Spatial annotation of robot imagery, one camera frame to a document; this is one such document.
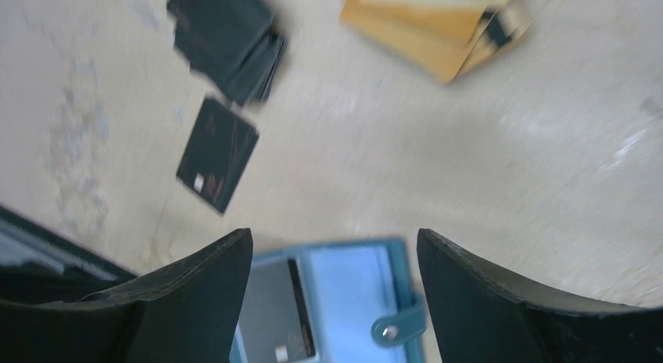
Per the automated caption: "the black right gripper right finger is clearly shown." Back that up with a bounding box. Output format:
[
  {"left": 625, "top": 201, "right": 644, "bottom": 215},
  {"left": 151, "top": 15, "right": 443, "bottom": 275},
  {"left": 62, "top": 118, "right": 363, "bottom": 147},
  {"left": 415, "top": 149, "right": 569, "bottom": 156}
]
[{"left": 417, "top": 228, "right": 662, "bottom": 362}]

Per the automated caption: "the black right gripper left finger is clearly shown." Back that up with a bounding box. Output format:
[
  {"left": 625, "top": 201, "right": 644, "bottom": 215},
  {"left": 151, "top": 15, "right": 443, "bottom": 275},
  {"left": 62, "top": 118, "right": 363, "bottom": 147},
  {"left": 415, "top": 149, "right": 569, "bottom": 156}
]
[{"left": 1, "top": 228, "right": 253, "bottom": 362}]

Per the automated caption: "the blue leather card holder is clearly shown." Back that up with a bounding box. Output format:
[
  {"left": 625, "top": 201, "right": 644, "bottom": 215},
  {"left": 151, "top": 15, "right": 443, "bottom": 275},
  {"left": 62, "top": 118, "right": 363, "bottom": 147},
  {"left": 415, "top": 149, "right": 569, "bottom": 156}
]
[{"left": 251, "top": 237, "right": 427, "bottom": 362}]

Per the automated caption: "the orange credit card stack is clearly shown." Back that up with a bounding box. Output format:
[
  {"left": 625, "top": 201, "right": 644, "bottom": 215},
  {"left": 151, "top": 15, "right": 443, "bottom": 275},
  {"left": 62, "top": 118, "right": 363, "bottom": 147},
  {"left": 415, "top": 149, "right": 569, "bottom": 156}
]
[{"left": 339, "top": 0, "right": 532, "bottom": 83}]

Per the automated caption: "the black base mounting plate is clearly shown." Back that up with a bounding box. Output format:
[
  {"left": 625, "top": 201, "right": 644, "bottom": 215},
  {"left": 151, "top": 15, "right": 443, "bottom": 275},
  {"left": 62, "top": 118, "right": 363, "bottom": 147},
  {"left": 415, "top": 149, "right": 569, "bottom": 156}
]
[{"left": 1, "top": 206, "right": 138, "bottom": 304}]

